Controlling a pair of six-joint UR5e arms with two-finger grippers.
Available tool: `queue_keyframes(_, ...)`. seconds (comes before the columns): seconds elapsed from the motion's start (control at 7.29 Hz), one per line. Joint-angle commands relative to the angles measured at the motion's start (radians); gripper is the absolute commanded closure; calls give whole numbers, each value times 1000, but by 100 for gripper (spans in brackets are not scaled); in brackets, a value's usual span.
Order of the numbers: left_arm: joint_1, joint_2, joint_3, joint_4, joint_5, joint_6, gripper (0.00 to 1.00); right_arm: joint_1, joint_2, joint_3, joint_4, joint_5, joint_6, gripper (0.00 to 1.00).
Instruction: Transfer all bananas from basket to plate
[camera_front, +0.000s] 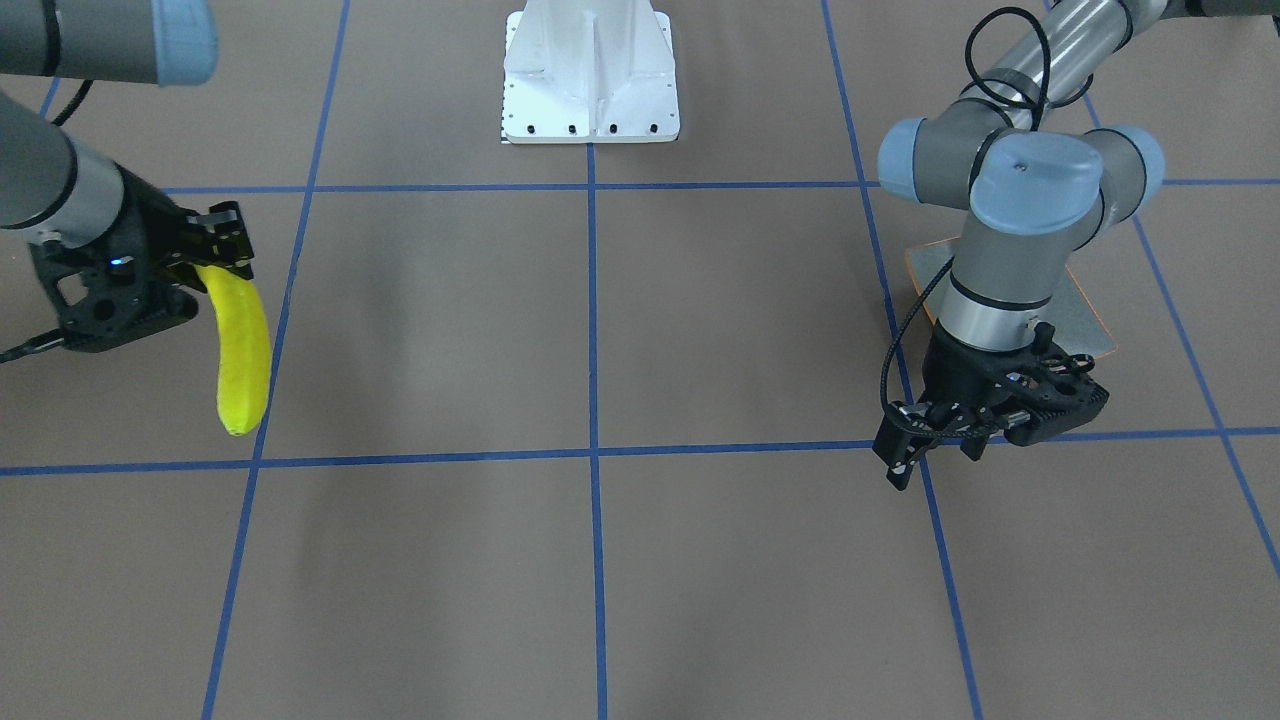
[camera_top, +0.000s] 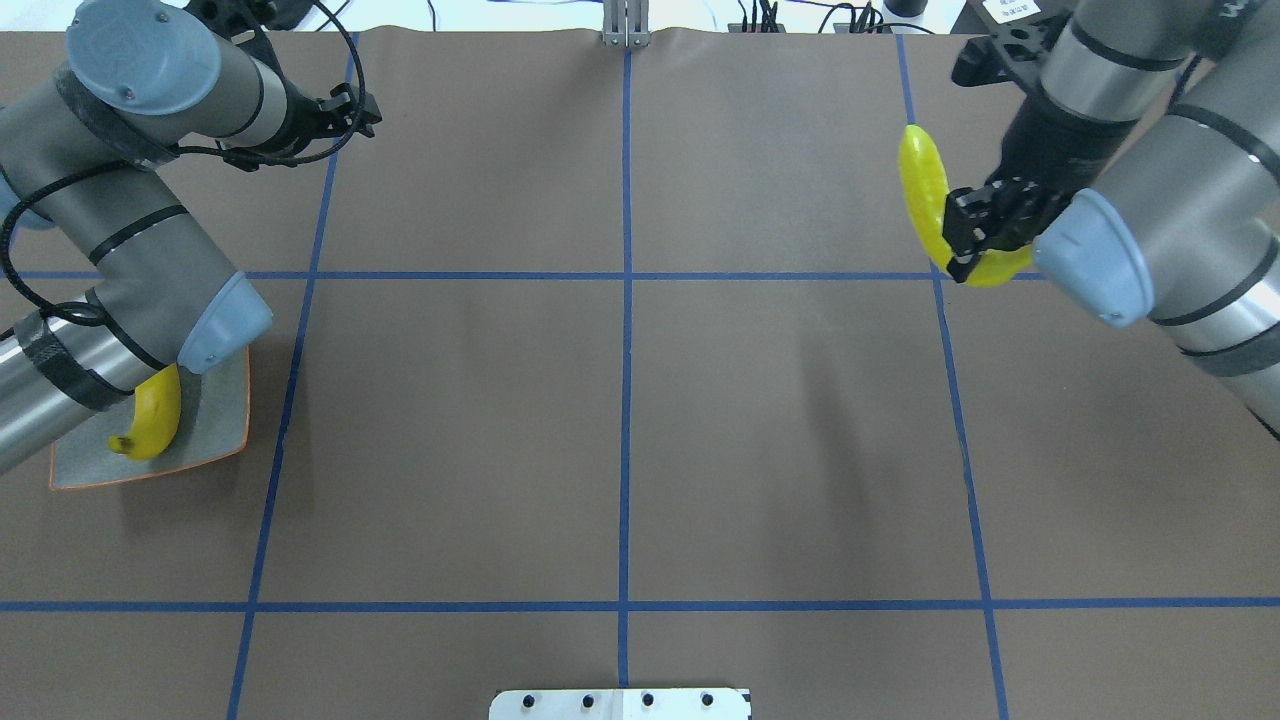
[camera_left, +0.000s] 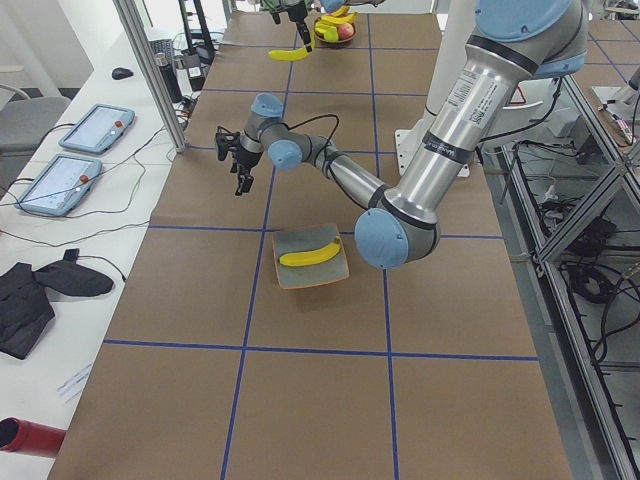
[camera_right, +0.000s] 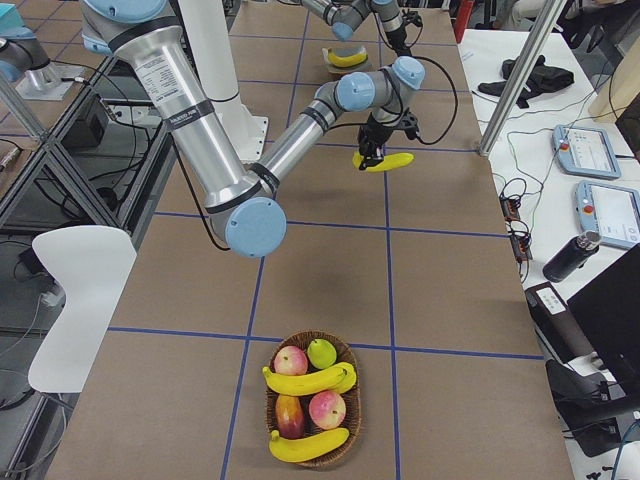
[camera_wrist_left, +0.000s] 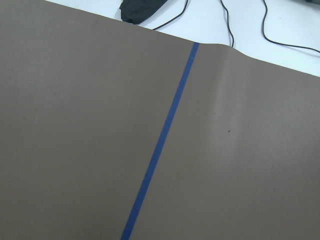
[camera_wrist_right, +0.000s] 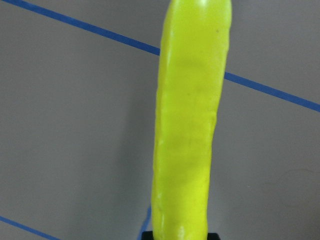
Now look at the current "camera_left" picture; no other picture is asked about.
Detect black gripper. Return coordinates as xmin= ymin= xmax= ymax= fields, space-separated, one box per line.
xmin=230 ymin=132 xmax=261 ymax=196
xmin=269 ymin=0 xmax=314 ymax=56

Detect yellow banana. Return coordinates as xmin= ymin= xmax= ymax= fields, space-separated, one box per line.
xmin=268 ymin=46 xmax=313 ymax=62
xmin=278 ymin=237 xmax=341 ymax=267

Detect fruit basket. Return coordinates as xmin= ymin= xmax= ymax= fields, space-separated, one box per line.
xmin=314 ymin=12 xmax=357 ymax=46

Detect grey square plate orange rim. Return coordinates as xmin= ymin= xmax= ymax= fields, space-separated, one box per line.
xmin=272 ymin=223 xmax=350 ymax=290

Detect black bottle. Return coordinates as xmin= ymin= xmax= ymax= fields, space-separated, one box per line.
xmin=154 ymin=53 xmax=182 ymax=104

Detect teach pendant far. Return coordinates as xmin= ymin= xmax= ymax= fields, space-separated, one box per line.
xmin=58 ymin=104 xmax=136 ymax=155

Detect teach pendant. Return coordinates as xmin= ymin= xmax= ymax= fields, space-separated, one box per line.
xmin=15 ymin=154 xmax=103 ymax=217
xmin=58 ymin=104 xmax=136 ymax=155

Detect black computer mouse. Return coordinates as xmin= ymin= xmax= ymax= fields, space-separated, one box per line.
xmin=111 ymin=67 xmax=134 ymax=80

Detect teach pendant near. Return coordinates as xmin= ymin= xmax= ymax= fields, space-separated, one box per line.
xmin=15 ymin=154 xmax=103 ymax=217

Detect black cloth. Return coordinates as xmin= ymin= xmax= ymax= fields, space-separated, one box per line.
xmin=1 ymin=248 xmax=114 ymax=360

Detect red cylinder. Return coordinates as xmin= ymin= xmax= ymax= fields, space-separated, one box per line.
xmin=1 ymin=417 xmax=66 ymax=458

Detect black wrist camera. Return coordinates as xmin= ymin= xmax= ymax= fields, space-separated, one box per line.
xmin=214 ymin=125 xmax=241 ymax=161

